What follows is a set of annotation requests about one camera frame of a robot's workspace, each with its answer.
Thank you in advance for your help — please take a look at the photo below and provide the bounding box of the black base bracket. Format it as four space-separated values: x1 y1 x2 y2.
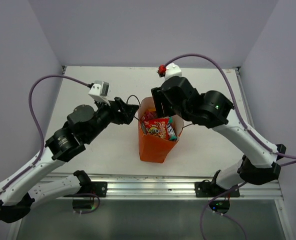
89 181 108 198
194 180 226 198

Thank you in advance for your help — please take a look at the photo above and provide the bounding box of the black right base bracket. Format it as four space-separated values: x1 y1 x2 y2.
194 180 226 198

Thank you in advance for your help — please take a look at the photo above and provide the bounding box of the red nuts snack packet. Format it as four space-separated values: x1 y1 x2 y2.
143 117 170 140

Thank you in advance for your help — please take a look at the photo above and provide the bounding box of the black left base bracket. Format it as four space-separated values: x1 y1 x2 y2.
89 181 108 198

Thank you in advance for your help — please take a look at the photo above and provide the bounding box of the aluminium mounting rail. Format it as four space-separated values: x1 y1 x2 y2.
32 174 283 201

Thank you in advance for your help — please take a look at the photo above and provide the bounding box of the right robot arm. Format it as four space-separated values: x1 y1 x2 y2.
151 76 286 196

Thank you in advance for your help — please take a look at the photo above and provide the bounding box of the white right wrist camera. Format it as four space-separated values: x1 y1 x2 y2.
157 63 182 81

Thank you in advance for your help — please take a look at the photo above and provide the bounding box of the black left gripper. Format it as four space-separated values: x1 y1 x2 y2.
85 95 139 143

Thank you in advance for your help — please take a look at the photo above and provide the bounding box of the teal Fox's candy bag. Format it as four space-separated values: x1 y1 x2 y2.
140 116 180 142

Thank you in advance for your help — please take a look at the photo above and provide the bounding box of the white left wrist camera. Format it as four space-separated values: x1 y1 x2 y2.
88 81 110 105

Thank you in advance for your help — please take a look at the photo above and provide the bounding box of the orange paper bag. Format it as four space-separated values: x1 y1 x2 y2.
136 96 189 164

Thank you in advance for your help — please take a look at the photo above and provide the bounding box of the pink candy packet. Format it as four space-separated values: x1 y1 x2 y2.
140 110 158 122

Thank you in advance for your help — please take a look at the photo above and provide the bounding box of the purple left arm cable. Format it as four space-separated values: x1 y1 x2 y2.
0 74 92 228

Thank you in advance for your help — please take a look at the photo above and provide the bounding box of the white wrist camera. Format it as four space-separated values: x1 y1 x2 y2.
88 81 110 105
157 63 182 81

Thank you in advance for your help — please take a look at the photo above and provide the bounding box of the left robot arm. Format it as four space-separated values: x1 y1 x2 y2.
0 97 139 223

